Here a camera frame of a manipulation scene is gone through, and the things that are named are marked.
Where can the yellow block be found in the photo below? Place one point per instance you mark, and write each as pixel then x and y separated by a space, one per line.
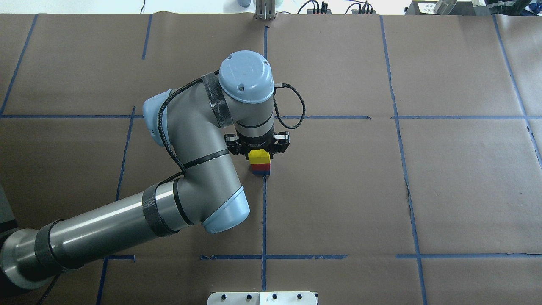
pixel 260 156

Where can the white mounting plate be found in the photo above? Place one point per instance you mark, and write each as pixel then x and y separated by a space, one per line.
pixel 264 298

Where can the brown paper table cover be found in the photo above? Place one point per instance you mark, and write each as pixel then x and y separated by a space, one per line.
pixel 414 179

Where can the aluminium frame post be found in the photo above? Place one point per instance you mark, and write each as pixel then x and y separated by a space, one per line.
pixel 265 9

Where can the blue block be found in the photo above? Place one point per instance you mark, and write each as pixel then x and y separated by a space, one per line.
pixel 261 173

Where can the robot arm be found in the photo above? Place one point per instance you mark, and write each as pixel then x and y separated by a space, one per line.
pixel 201 125

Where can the red block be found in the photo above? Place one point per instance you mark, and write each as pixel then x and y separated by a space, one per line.
pixel 260 167

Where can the black power strip right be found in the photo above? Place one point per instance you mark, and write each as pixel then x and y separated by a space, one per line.
pixel 364 8

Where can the black power strip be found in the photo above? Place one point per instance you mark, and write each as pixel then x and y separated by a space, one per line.
pixel 319 8
pixel 364 8

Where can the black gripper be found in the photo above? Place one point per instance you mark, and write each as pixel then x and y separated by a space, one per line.
pixel 246 148

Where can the black power strip left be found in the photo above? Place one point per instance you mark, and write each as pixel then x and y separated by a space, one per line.
pixel 319 8

